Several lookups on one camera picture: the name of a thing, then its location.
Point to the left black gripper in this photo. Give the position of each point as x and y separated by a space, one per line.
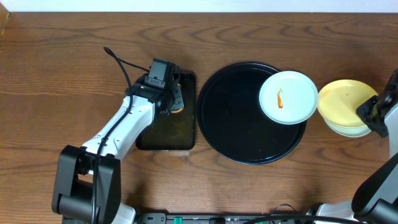
178 97

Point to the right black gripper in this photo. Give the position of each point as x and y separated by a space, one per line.
367 111

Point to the green yellow sponge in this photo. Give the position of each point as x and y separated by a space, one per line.
176 110

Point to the light blue plate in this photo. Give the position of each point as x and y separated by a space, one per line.
349 132

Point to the yellow plate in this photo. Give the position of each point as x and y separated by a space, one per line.
338 101

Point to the pale green plate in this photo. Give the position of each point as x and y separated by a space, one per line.
288 97

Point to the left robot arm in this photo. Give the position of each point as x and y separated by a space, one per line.
88 179

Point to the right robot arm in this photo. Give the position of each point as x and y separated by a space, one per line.
375 201

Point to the black rectangular water tray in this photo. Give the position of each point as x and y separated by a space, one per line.
177 130

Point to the round black tray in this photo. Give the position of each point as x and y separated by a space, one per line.
231 119

